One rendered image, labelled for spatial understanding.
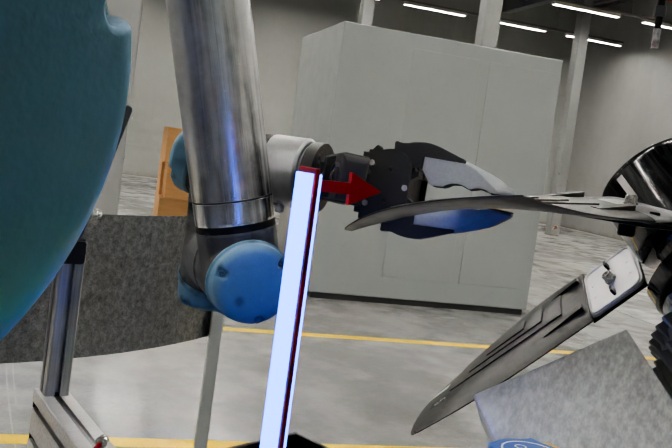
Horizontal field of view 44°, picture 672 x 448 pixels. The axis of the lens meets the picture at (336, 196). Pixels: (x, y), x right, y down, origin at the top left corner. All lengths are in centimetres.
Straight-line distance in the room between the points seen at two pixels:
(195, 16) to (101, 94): 59
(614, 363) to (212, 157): 40
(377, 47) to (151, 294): 464
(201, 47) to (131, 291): 179
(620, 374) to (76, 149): 66
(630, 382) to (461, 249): 648
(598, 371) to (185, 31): 47
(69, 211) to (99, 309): 228
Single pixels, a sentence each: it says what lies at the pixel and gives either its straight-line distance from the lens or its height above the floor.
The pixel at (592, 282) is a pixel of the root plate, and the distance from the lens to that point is 94.
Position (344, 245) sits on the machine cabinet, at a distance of 686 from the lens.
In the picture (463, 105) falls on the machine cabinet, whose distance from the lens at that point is 715.
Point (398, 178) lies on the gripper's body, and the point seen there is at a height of 119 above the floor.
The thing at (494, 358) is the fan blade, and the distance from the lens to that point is 95.
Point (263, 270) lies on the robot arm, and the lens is 74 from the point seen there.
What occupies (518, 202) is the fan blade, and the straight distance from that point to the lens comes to 59.
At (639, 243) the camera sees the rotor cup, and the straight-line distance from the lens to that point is 87.
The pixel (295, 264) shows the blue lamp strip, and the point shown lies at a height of 112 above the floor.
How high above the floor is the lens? 121
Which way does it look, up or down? 3 degrees down
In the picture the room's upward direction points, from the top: 8 degrees clockwise
